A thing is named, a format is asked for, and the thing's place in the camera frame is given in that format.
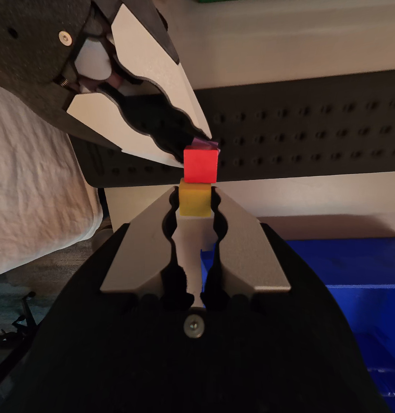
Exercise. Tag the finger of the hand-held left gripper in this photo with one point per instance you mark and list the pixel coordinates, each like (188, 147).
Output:
(103, 116)
(145, 51)

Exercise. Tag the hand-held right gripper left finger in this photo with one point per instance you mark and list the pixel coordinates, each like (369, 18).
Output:
(142, 245)

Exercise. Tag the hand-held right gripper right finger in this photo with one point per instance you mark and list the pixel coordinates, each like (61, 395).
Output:
(249, 251)

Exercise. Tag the yellow cube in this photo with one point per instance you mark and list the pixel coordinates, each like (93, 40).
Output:
(194, 198)

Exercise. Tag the red cube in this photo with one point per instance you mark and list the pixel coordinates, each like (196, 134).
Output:
(200, 164)

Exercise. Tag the purple cube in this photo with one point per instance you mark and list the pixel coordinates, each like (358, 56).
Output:
(207, 144)

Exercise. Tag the person's white shirt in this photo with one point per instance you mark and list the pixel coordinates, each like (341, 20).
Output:
(32, 180)

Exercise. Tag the blue plastic bin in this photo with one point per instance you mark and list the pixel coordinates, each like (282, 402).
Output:
(362, 267)

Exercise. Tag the black perforated board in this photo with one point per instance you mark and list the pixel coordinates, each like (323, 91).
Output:
(313, 129)

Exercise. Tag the black tripod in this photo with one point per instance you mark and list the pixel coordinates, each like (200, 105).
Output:
(19, 322)

